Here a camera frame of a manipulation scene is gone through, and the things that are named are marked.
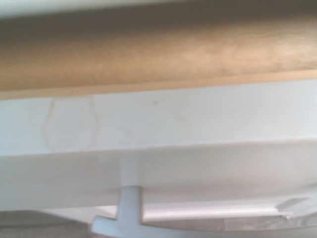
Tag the white drawer with wooden interior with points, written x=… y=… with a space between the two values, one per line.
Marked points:
x=173 y=119

